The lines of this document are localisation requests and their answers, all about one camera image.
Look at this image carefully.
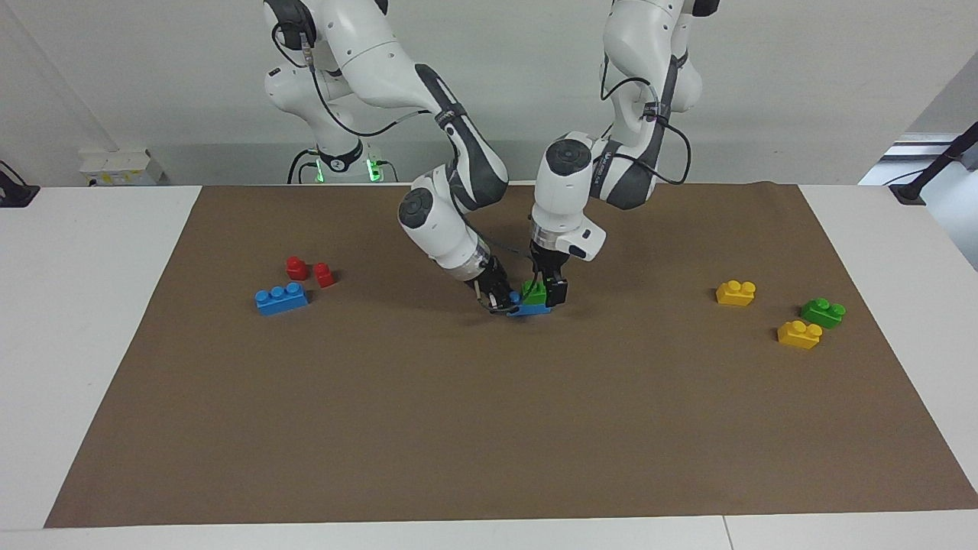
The blue three-stud toy block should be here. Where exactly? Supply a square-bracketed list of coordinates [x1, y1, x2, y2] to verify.
[506, 290, 552, 318]
[254, 282, 310, 316]

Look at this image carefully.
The yellow two-stud toy block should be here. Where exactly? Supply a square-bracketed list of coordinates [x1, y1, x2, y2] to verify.
[715, 280, 757, 308]
[776, 319, 824, 351]

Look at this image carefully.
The brown table mat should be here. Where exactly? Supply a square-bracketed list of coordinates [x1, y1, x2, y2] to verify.
[44, 181, 978, 530]

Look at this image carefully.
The black table clamp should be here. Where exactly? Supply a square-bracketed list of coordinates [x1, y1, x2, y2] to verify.
[0, 160, 41, 209]

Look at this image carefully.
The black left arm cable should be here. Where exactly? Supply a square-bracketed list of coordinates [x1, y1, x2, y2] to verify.
[599, 57, 693, 187]

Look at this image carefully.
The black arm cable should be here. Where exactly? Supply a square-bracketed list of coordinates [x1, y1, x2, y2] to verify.
[599, 57, 693, 187]
[271, 21, 439, 141]

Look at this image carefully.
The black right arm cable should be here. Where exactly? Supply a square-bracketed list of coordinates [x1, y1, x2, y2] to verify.
[271, 21, 439, 141]

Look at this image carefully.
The white wall socket box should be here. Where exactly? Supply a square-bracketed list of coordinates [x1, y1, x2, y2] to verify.
[78, 148, 164, 187]

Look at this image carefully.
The black camera stand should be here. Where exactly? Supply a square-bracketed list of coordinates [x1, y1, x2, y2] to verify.
[889, 121, 978, 206]

